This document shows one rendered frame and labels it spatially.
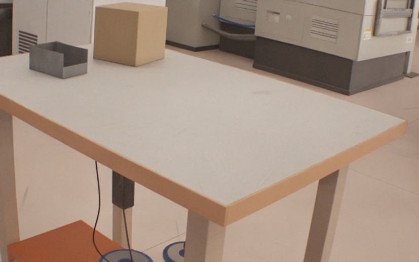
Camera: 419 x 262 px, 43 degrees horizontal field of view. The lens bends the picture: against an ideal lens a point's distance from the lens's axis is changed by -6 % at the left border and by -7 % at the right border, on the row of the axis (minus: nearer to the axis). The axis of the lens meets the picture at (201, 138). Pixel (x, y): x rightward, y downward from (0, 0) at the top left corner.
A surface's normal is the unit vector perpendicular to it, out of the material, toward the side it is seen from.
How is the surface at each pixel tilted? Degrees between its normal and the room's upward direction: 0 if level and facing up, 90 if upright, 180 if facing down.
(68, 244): 0
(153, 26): 90
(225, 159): 0
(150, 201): 0
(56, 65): 90
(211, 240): 90
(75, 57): 90
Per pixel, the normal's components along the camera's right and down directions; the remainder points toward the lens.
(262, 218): 0.08, -0.93
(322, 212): -0.68, 0.21
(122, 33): -0.47, 0.27
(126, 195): 0.73, 0.29
